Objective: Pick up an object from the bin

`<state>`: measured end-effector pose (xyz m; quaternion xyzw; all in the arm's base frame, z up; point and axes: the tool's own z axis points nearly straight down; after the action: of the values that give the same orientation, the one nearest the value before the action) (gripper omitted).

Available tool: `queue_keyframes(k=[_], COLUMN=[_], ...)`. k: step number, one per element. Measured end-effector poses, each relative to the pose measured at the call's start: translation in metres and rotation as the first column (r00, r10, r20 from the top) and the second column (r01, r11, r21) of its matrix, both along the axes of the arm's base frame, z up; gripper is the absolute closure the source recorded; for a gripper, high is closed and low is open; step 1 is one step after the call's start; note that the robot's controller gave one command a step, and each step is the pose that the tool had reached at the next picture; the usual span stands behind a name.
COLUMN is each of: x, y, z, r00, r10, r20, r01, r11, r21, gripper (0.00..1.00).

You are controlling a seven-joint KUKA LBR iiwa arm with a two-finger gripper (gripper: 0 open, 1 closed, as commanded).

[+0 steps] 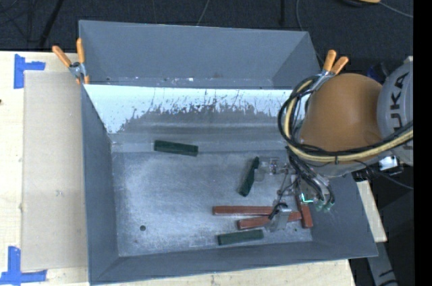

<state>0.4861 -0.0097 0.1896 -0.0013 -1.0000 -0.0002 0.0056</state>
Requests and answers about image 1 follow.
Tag pale flat board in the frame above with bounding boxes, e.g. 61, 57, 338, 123
20, 69, 89, 273

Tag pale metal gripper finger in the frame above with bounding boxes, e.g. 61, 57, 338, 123
267, 203, 293, 233
253, 159, 292, 182

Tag grey metal bin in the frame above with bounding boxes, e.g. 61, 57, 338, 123
78, 20, 379, 285

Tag red-brown flat block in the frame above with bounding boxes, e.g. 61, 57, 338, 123
295, 194, 315, 229
212, 205, 275, 217
236, 211, 303, 231

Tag dark green flat block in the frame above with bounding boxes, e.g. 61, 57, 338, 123
153, 140, 200, 158
217, 229, 265, 246
238, 156, 261, 198

